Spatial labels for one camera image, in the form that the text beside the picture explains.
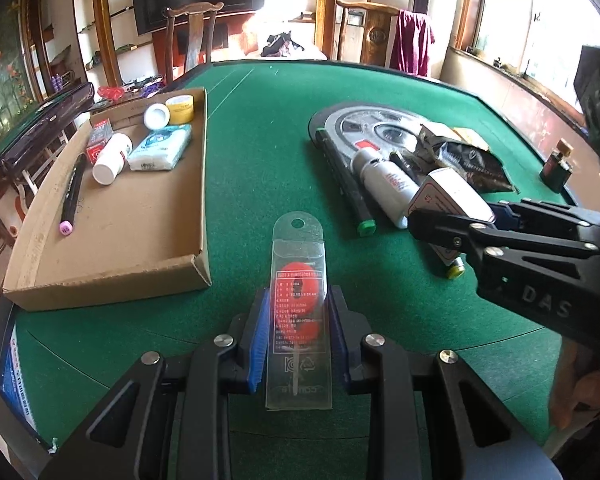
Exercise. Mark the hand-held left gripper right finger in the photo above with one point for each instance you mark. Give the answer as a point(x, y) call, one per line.
point(337, 340)

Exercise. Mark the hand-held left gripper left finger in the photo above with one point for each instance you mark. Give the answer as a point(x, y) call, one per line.
point(257, 340)

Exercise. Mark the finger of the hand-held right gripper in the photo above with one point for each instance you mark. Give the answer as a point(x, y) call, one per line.
point(555, 217)
point(445, 230)

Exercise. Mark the white box with red label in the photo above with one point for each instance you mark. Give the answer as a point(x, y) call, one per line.
point(455, 195)

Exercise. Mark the clear package with red item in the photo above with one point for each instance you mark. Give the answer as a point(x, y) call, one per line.
point(297, 260)

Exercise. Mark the shallow cardboard box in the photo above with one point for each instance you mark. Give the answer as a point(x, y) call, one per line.
point(130, 230)

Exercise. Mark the person's right hand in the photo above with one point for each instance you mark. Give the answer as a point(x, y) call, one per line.
point(570, 390)

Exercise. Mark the small dark perfume bottle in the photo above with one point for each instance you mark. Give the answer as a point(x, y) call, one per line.
point(555, 170)

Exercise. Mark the dark foil bag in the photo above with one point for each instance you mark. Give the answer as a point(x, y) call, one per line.
point(470, 165)

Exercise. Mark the white bottle with red label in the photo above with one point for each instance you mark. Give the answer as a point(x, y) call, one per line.
point(382, 180)

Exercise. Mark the yellow packet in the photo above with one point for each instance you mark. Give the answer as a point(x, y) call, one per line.
point(472, 135)

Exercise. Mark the black marker with green cap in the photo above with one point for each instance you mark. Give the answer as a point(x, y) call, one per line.
point(345, 180)

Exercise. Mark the round table control panel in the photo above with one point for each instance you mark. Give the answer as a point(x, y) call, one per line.
point(350, 125)

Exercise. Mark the maroon cloth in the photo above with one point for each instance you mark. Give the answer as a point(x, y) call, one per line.
point(412, 45)

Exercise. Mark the carved wooden chair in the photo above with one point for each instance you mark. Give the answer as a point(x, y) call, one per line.
point(375, 35)

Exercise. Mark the wooden framed window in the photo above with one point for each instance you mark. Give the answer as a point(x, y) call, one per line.
point(530, 10)

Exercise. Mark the blue tissue pack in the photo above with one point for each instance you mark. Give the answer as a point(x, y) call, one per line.
point(160, 147)

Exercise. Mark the white paper cup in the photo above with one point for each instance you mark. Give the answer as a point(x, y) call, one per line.
point(111, 157)

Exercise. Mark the black marker with pink cap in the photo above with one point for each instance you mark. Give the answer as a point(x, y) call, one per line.
point(72, 195)

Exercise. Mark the yellow tape roll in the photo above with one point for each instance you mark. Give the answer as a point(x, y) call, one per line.
point(185, 112)

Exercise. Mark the white tape roll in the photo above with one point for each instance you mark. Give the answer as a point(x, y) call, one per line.
point(150, 122)

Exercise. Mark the blue printed label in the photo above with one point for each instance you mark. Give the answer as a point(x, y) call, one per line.
point(17, 385)

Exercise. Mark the pile of clothes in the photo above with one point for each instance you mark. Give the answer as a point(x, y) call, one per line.
point(280, 45)

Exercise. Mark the small red and white box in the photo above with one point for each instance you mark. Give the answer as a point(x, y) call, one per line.
point(97, 142)

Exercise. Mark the red plastic bag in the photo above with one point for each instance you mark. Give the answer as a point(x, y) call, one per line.
point(111, 94)

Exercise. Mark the long black case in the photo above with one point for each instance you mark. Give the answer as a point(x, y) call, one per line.
point(35, 125)

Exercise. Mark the dark wooden chair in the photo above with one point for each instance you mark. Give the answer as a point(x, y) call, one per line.
point(192, 35)

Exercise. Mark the landscape wall painting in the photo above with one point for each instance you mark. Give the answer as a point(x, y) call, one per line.
point(5, 85)

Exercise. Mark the wall shelf unit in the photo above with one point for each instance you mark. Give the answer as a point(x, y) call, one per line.
point(105, 10)

